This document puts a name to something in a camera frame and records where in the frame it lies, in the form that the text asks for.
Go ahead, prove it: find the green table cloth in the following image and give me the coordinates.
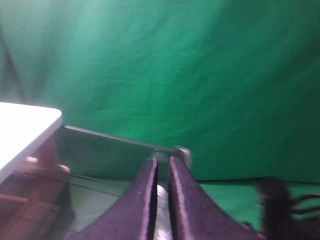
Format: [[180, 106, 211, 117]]
[[198, 181, 320, 231]]

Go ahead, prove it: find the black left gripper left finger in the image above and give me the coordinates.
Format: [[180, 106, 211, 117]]
[[70, 158, 158, 240]]

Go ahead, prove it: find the black cable bundle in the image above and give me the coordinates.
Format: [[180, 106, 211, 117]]
[[239, 176, 320, 240]]

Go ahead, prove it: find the green backdrop cloth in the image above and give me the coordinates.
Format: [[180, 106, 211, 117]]
[[0, 0, 320, 183]]

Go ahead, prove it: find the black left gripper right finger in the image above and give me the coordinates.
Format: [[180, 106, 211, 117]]
[[168, 157, 263, 240]]

